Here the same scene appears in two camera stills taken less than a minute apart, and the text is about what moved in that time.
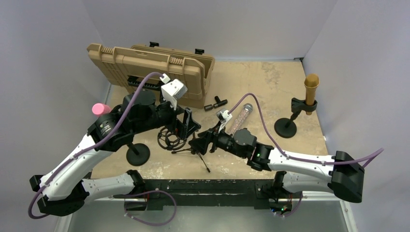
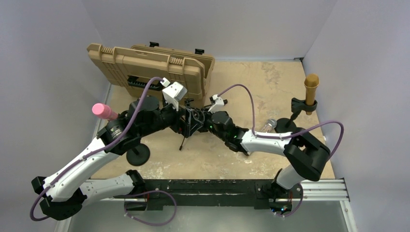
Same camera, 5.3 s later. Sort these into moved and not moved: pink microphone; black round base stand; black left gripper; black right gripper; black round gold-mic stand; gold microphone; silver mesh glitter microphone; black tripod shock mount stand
Moved: silver mesh glitter microphone; black tripod shock mount stand; black right gripper
Not moved: pink microphone; gold microphone; black round gold-mic stand; black left gripper; black round base stand
